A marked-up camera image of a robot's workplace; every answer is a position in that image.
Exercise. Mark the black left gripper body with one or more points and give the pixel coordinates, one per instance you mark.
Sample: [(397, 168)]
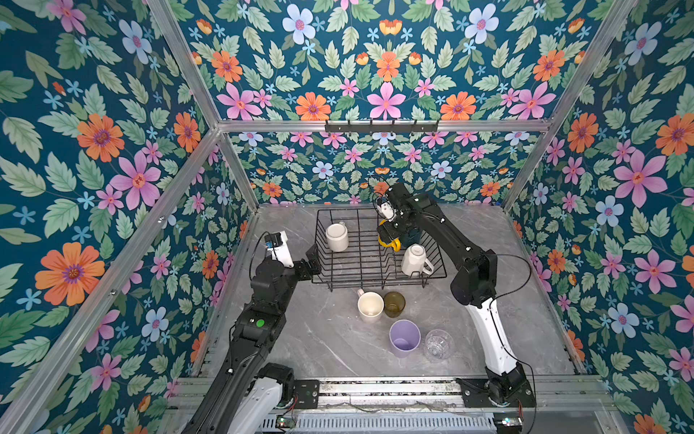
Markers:
[(304, 274)]

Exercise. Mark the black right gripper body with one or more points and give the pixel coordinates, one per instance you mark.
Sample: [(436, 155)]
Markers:
[(396, 222)]

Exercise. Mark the yellow mug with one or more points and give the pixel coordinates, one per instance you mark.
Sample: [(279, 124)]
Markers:
[(388, 236)]

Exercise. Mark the white mug red inside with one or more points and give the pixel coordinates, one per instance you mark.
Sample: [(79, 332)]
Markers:
[(337, 237)]

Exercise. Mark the cream faceted mug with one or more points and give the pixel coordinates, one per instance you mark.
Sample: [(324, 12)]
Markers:
[(415, 262)]

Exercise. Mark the white mug pink handle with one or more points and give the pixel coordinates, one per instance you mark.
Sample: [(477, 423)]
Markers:
[(370, 306)]

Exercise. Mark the dark green mug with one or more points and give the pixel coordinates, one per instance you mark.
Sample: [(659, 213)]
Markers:
[(412, 237)]

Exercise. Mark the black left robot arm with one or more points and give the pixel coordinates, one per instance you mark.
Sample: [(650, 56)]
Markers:
[(247, 388)]

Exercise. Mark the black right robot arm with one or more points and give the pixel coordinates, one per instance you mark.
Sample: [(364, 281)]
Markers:
[(474, 285)]

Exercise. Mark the olive green glass cup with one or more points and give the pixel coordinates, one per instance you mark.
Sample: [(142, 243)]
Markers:
[(394, 304)]

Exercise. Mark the lilac plastic cup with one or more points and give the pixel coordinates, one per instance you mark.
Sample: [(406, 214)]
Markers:
[(405, 338)]

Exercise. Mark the clear glass cup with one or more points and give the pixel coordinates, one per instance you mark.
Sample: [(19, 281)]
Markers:
[(439, 345)]

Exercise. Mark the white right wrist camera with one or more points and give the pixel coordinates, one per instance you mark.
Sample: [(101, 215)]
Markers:
[(384, 208)]

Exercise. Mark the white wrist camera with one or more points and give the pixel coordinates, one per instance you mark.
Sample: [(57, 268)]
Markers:
[(384, 208), (277, 247)]

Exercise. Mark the black wire dish rack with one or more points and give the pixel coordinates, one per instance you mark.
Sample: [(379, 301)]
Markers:
[(365, 263)]

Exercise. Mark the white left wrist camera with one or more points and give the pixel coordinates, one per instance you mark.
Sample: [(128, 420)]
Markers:
[(277, 247)]

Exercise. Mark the black hook rail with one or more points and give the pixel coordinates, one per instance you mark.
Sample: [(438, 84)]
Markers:
[(403, 127)]

